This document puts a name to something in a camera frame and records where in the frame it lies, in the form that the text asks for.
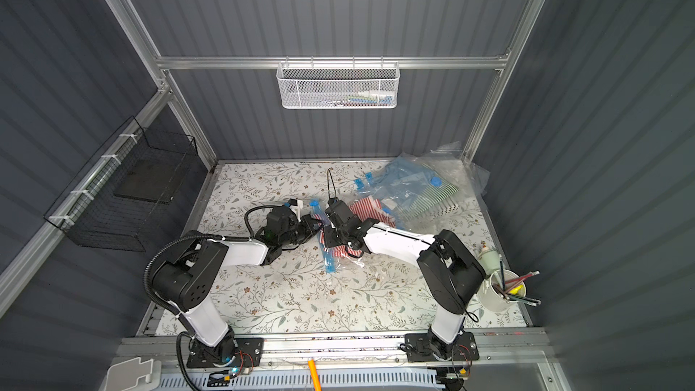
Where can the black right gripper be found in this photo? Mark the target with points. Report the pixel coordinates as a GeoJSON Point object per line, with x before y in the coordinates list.
{"type": "Point", "coordinates": [337, 233]}

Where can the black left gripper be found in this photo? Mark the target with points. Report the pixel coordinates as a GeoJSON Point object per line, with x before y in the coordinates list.
{"type": "Point", "coordinates": [303, 228]}

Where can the red white striped tank top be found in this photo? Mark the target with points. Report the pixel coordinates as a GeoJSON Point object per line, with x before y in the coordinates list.
{"type": "Point", "coordinates": [348, 225]}

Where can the clear blue-zip vacuum bag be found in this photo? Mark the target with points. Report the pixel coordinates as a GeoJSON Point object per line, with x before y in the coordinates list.
{"type": "Point", "coordinates": [365, 207]}

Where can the vacuum bag with blue garment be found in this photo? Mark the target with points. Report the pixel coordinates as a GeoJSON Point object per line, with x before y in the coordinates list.
{"type": "Point", "coordinates": [400, 186]}

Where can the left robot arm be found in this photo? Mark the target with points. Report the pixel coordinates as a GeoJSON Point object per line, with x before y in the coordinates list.
{"type": "Point", "coordinates": [181, 276]}

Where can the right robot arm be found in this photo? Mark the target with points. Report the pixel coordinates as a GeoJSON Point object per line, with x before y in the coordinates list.
{"type": "Point", "coordinates": [452, 274]}

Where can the vacuum bag with green striped garment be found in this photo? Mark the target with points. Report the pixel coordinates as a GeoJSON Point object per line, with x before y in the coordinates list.
{"type": "Point", "coordinates": [441, 181]}

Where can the orange pencil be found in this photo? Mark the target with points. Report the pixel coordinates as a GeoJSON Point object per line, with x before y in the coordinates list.
{"type": "Point", "coordinates": [315, 379]}

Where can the white pen cup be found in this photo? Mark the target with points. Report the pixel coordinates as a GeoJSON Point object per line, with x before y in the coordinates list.
{"type": "Point", "coordinates": [498, 289]}

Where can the white plastic holder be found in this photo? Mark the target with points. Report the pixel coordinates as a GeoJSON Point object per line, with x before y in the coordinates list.
{"type": "Point", "coordinates": [133, 375]}

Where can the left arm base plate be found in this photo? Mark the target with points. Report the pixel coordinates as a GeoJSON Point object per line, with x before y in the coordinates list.
{"type": "Point", "coordinates": [244, 353]}

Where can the white wire wall basket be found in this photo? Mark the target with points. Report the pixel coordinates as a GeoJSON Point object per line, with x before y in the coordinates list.
{"type": "Point", "coordinates": [347, 88]}

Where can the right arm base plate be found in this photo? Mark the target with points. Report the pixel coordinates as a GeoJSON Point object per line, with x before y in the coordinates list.
{"type": "Point", "coordinates": [426, 347]}

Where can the black wire wall basket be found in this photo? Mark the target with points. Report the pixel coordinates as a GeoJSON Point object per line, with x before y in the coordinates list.
{"type": "Point", "coordinates": [119, 204]}

